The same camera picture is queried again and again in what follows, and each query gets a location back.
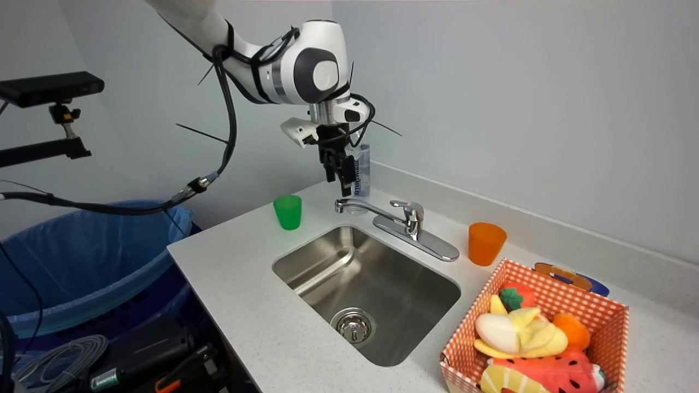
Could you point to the blue round toy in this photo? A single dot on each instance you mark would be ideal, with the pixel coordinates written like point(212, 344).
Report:
point(599, 286)

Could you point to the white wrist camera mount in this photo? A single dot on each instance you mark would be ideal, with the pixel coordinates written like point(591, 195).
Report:
point(299, 132)

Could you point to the green plastic cup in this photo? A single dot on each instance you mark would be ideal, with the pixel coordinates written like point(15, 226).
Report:
point(287, 211)

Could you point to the chrome tap spout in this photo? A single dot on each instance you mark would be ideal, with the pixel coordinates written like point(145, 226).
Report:
point(363, 209)

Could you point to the orange toy fruit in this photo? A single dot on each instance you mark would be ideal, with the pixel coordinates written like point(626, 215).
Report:
point(572, 330)

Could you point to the brown toy pretzel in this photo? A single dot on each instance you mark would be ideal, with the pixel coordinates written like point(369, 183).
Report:
point(560, 275)

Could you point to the chrome tap base with lever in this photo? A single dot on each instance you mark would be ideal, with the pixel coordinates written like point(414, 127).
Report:
point(428, 245)

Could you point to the red toy strawberry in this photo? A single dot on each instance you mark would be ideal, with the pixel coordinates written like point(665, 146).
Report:
point(518, 295)

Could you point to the red toy watermelon slice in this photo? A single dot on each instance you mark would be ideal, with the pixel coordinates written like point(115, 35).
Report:
point(558, 373)

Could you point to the orange checkered paper basket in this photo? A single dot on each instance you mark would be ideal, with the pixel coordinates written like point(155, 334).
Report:
point(465, 356)

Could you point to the blue lined trash bin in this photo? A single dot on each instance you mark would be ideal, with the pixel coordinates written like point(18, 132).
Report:
point(79, 263)

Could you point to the orange plastic cup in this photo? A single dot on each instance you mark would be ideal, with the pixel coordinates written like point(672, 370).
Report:
point(485, 242)

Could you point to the black power tool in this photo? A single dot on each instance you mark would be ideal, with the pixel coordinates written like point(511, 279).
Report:
point(166, 362)

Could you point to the yellow toy lemon slice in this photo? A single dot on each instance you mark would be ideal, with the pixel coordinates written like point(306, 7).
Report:
point(500, 380)

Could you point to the metal sink drain strainer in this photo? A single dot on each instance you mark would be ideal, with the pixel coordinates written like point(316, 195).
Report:
point(351, 323)

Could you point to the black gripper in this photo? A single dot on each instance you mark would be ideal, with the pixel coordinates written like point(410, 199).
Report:
point(332, 140)

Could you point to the black bar camera on stand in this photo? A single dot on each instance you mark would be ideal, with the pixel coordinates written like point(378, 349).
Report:
point(51, 87)

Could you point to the stainless steel sink basin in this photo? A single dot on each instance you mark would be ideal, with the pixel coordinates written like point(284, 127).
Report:
point(378, 290)

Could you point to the yellow white toy fruit slices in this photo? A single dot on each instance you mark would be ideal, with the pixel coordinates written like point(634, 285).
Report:
point(521, 333)

